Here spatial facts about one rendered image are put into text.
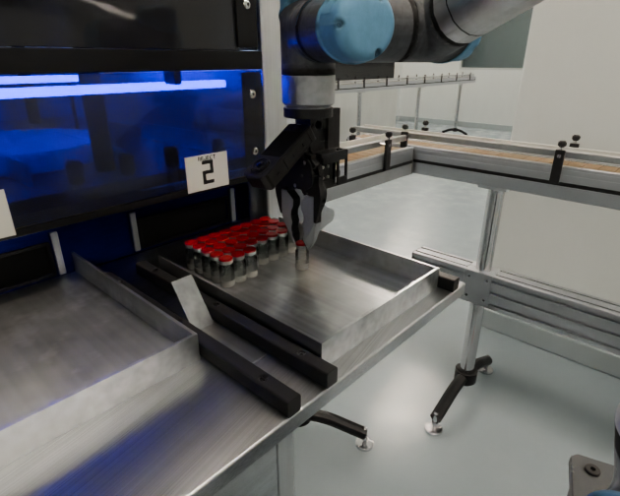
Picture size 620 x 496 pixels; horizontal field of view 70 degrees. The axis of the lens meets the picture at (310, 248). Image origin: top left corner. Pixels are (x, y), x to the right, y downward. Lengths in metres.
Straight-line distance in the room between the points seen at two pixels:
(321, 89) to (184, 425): 0.44
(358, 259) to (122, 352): 0.39
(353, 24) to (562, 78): 1.54
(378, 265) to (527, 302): 0.88
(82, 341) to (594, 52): 1.83
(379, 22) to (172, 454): 0.47
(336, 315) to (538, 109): 1.56
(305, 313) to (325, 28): 0.35
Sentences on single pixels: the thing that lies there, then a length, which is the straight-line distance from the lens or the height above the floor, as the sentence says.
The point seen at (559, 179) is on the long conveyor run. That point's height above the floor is 0.90.
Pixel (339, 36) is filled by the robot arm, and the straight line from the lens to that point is 0.52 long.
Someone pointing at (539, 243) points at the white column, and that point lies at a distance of 2.12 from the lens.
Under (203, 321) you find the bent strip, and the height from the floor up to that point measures 0.89.
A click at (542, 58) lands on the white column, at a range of 2.03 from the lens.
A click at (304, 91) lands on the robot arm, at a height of 1.16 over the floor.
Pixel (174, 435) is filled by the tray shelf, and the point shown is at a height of 0.88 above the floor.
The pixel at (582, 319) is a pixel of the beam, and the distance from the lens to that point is 1.53.
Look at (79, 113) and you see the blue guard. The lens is 0.69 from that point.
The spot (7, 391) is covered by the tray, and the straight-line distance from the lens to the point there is 0.57.
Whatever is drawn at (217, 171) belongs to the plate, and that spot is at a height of 1.02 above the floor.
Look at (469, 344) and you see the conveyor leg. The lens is 1.73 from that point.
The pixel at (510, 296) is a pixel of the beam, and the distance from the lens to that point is 1.56.
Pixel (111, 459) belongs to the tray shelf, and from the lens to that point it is 0.46.
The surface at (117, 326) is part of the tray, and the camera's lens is 0.63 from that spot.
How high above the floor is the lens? 1.20
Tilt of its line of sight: 23 degrees down
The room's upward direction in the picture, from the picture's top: straight up
